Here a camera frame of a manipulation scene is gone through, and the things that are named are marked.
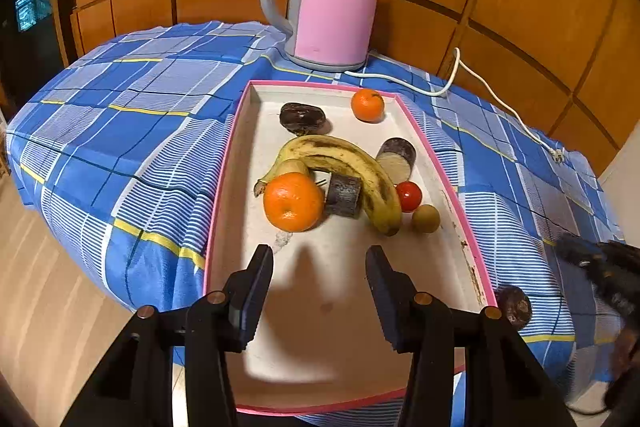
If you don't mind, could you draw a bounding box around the white power cable with plug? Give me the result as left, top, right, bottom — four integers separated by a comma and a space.
344, 47, 568, 164

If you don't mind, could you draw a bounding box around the pink-rimmed white tray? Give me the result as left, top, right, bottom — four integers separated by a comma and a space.
202, 80, 499, 417

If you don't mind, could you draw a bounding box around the brown longan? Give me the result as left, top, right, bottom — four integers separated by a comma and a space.
276, 159, 312, 178
411, 204, 441, 234

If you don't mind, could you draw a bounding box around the spotted yellow banana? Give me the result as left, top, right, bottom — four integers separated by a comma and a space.
253, 135, 403, 237

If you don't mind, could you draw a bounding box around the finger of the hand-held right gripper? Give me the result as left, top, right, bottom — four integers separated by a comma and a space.
555, 234, 608, 280
597, 241, 640, 268

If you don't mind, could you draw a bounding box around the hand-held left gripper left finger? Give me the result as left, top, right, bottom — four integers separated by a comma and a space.
60, 244, 275, 427

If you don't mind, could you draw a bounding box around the dark wrinkled fruit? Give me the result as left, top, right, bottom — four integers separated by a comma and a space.
279, 103, 327, 131
495, 285, 533, 329

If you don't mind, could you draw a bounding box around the blue plaid tablecloth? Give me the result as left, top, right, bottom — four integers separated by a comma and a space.
6, 21, 626, 427

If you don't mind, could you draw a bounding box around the dark sugarcane piece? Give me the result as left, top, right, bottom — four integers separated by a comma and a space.
376, 137, 417, 184
325, 173, 363, 219

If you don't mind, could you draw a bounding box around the dark glass door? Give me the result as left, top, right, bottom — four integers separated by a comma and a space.
0, 0, 76, 108

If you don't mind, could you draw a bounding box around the orange mandarin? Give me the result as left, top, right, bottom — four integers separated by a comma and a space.
350, 89, 385, 124
263, 172, 326, 233

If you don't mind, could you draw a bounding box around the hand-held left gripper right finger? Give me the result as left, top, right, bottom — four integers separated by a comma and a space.
365, 245, 578, 427

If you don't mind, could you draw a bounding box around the red tomato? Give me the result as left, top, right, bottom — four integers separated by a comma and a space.
396, 181, 422, 212

